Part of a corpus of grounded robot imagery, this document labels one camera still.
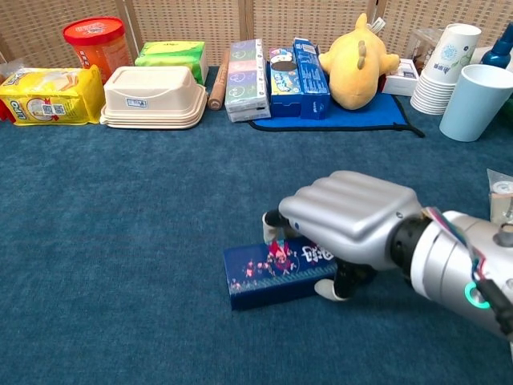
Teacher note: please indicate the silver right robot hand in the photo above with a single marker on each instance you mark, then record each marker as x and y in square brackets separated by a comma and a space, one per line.
[352, 212]

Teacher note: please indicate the blue glasses case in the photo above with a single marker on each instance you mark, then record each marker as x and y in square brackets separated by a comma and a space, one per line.
[264, 276]

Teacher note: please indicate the blue cloth mat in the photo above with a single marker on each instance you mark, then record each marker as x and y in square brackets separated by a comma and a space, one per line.
[360, 118]

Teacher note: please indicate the small white box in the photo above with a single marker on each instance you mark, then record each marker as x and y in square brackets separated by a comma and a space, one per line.
[401, 84]

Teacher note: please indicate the yellow plush toy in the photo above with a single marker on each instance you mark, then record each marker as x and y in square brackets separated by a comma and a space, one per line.
[356, 68]

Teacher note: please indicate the dark blue long carton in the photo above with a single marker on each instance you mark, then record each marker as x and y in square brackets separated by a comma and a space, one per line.
[310, 68]

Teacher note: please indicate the blue sandwich cookie box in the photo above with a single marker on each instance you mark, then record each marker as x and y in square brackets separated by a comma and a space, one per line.
[282, 76]

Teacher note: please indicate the light blue mug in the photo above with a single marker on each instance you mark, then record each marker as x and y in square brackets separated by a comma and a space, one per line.
[477, 96]

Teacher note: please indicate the pastel pocket tissue multipack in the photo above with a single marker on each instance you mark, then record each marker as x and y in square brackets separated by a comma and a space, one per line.
[244, 80]

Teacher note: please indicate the wooden rolling pin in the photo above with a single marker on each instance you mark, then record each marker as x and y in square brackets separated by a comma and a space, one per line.
[218, 88]

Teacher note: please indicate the stack of white paper cups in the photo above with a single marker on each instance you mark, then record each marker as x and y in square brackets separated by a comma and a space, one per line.
[449, 56]

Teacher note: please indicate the dark blue bottle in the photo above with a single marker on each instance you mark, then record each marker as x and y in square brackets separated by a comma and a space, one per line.
[499, 52]

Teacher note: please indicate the beige lunch box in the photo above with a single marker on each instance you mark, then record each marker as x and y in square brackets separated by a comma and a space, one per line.
[152, 96]

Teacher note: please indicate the green tissue pack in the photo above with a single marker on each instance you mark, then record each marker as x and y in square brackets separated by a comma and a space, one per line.
[172, 54]

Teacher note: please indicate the wicker folding screen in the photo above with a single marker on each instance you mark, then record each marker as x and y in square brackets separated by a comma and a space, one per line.
[180, 24]

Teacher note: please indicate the orange tub with red lid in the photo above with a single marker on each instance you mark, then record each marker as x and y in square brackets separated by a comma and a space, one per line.
[96, 48]

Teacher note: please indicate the yellow biscuit pack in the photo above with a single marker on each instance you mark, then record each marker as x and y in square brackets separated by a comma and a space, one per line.
[48, 96]

